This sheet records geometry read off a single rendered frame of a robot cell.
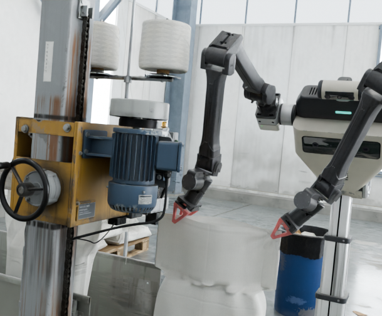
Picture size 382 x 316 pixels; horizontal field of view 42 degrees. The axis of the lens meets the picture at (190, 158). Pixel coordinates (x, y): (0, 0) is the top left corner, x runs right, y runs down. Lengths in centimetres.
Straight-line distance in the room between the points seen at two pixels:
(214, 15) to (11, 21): 495
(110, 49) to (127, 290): 114
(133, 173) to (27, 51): 588
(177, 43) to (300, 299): 274
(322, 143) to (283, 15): 836
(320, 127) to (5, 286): 136
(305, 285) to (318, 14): 700
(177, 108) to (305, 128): 855
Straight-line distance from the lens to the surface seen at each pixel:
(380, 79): 151
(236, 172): 1023
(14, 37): 710
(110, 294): 244
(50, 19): 161
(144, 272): 231
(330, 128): 201
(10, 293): 207
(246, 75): 181
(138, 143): 147
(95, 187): 160
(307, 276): 392
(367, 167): 208
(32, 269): 164
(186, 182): 171
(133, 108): 144
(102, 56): 175
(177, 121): 1048
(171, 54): 160
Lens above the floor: 134
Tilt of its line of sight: 3 degrees down
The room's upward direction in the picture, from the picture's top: 5 degrees clockwise
